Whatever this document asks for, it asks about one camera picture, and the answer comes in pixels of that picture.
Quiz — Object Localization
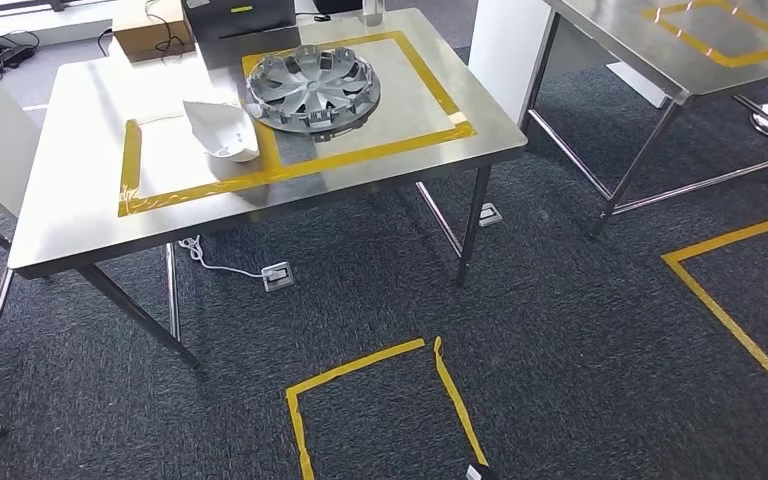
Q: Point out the white curved car part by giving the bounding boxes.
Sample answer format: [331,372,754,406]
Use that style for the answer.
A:
[181,99,261,164]

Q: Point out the steel workbench table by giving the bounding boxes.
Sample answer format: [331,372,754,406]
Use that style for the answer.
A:
[7,6,530,372]

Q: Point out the grey floor socket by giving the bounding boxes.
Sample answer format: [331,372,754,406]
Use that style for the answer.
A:
[261,261,296,293]
[477,201,505,229]

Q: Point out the yellow floor tape square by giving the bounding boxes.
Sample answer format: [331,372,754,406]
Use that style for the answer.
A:
[284,336,490,480]

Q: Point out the grey wheel cover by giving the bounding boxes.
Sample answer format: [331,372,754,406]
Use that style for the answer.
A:
[244,43,383,142]

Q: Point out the black laptop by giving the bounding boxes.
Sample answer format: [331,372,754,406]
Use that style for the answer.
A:
[180,0,299,42]

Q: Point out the brown cardboard box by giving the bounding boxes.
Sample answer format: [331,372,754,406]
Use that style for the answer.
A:
[110,0,196,64]

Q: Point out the white power cable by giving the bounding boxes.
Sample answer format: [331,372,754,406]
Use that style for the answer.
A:
[177,235,266,280]

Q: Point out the thin black cable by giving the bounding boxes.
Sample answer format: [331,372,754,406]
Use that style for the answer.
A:
[97,0,190,60]

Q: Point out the black cable bundle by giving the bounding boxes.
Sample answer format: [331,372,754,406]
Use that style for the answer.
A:
[0,29,42,81]

